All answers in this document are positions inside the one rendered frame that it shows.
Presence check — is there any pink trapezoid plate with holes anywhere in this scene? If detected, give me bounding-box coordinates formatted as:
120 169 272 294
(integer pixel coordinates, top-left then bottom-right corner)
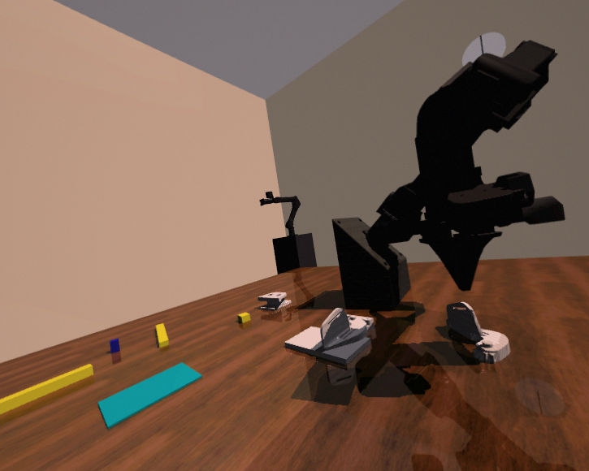
347 314 375 331

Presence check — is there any yellow flat bar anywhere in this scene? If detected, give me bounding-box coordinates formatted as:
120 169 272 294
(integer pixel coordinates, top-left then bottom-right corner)
156 324 169 347

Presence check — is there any small blue cube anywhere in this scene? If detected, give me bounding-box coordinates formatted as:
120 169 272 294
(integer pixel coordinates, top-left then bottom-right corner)
110 339 120 353

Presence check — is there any pink plate with two round holes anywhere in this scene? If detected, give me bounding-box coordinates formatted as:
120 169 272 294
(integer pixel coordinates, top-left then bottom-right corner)
258 292 287 302

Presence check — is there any pink rectangular plate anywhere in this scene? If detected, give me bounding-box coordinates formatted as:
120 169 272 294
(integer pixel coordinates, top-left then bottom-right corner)
285 326 371 365

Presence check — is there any teal rectangular plate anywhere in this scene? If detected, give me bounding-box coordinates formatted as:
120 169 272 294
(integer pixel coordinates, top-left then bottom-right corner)
98 363 202 429

